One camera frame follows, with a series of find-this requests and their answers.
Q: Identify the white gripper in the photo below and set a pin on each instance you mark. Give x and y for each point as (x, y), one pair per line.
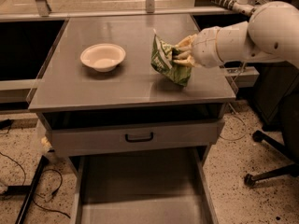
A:
(206, 48)

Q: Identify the white power strip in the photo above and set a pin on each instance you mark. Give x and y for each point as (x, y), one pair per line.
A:
(239, 6)

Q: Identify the grey metal frame rail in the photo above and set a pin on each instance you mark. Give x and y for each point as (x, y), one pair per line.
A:
(56, 16)

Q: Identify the grey top drawer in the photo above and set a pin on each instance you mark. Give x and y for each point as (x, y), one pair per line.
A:
(110, 139)

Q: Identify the green jalapeno chip bag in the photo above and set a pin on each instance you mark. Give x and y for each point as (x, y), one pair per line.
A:
(163, 61)

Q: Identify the open grey middle drawer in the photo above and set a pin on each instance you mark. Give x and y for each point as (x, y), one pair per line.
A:
(165, 186)

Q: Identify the grey drawer cabinet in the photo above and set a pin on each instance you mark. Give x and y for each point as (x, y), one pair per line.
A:
(71, 95)

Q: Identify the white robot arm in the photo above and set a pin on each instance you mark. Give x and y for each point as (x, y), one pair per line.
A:
(270, 35)

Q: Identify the black drawer handle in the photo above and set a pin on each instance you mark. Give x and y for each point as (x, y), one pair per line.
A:
(138, 138)

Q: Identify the black metal floor bar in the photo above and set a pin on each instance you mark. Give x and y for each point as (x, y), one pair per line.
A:
(32, 188)

